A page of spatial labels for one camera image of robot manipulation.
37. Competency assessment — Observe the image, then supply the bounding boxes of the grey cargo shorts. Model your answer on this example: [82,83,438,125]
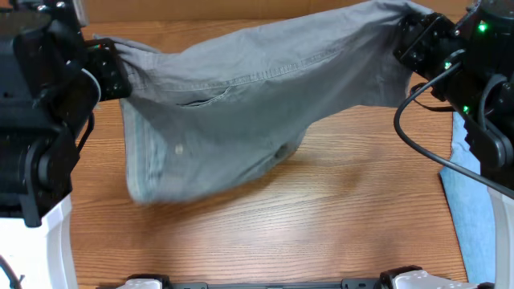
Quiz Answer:
[115,1,430,203]

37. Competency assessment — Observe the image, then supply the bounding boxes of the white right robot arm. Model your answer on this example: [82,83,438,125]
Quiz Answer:
[394,0,513,288]

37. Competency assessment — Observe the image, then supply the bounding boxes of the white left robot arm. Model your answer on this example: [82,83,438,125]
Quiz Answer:
[1,0,132,288]

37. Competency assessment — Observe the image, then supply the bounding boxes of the light blue denim jeans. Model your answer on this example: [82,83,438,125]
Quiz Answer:
[438,111,497,285]

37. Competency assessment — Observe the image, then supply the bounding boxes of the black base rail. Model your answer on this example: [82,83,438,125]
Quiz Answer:
[116,264,495,289]

